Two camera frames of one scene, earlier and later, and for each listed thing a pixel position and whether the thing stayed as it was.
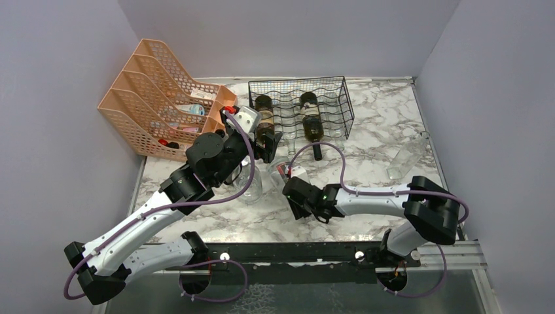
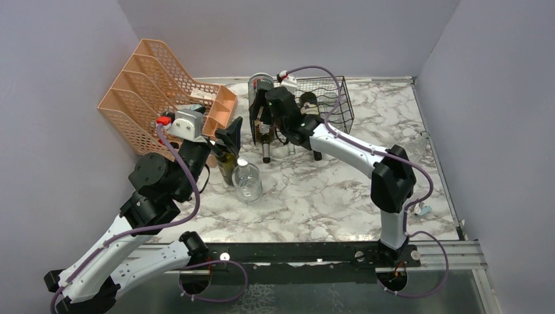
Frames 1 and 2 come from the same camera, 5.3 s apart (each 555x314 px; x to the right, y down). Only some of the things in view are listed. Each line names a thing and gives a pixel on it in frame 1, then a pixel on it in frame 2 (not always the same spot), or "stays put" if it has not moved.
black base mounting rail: x=307 y=263 stays put
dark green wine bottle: x=313 y=127 stays put
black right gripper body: x=300 y=210 to x=266 y=116
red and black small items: x=171 y=144 stays put
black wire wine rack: x=304 y=108 stays put
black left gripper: x=268 y=152 to x=231 y=135
